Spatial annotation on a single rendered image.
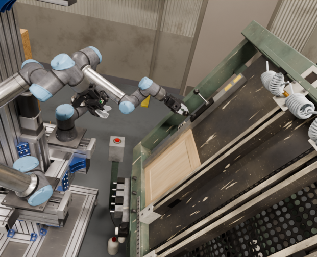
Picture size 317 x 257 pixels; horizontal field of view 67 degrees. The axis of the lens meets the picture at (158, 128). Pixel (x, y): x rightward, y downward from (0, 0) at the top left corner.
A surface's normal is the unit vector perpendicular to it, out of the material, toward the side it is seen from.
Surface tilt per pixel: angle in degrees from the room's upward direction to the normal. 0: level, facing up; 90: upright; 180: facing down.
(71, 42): 90
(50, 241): 0
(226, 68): 90
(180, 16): 90
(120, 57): 90
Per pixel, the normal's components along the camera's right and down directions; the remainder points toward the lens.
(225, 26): -0.08, 0.60
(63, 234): 0.17, -0.77
